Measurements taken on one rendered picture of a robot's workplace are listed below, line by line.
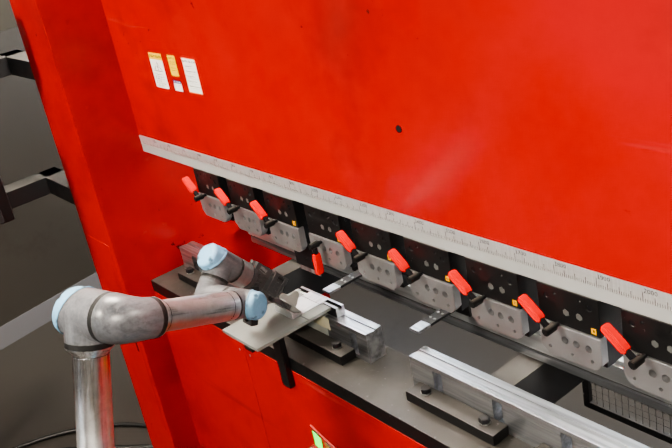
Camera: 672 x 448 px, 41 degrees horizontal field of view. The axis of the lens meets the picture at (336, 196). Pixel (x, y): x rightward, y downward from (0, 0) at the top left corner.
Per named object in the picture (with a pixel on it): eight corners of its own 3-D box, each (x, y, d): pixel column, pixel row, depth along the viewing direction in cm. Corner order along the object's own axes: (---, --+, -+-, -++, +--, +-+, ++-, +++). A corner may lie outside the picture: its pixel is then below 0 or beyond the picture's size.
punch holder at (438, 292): (412, 297, 220) (401, 237, 213) (436, 283, 224) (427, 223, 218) (456, 315, 208) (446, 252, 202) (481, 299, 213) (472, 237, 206)
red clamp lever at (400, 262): (386, 250, 213) (412, 281, 210) (399, 243, 215) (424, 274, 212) (384, 254, 214) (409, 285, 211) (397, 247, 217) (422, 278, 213)
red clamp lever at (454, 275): (447, 271, 198) (475, 306, 194) (460, 264, 200) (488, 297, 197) (444, 276, 199) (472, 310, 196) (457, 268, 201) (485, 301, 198)
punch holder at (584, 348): (542, 350, 189) (534, 281, 183) (567, 331, 194) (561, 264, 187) (602, 374, 178) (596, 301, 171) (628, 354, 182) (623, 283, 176)
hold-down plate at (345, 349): (281, 333, 275) (279, 325, 274) (294, 325, 278) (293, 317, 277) (342, 366, 252) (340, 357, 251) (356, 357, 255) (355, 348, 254)
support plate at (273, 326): (222, 332, 259) (222, 329, 259) (294, 293, 273) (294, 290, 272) (257, 352, 245) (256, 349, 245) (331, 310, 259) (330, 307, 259)
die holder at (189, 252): (185, 269, 331) (178, 246, 327) (199, 263, 334) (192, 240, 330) (260, 308, 292) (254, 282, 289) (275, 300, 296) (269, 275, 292)
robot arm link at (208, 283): (212, 315, 229) (226, 276, 233) (180, 309, 236) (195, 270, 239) (229, 326, 235) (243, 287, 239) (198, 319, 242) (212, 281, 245)
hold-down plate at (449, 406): (406, 400, 232) (404, 390, 231) (421, 390, 235) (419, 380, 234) (494, 447, 209) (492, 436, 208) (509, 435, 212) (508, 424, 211)
